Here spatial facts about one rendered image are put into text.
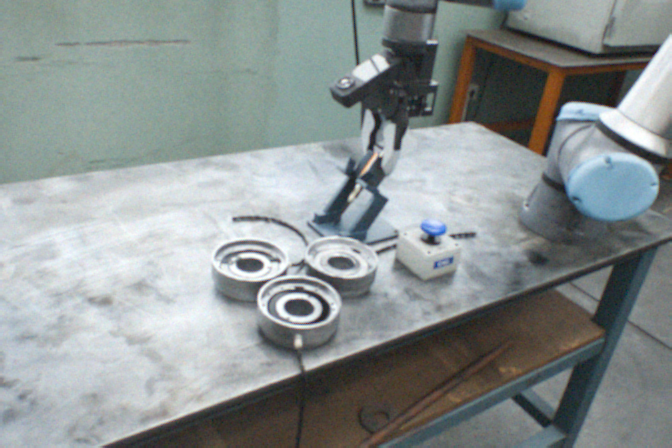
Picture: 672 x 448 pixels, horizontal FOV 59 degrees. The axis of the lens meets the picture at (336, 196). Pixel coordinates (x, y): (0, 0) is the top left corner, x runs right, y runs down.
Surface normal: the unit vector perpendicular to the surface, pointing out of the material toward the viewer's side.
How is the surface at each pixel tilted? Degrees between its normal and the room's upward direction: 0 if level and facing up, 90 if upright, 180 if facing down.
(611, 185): 97
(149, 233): 0
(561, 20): 90
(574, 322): 0
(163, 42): 90
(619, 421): 0
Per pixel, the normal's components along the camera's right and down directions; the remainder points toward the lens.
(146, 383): 0.11, -0.88
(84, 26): 0.54, 0.44
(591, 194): -0.23, 0.53
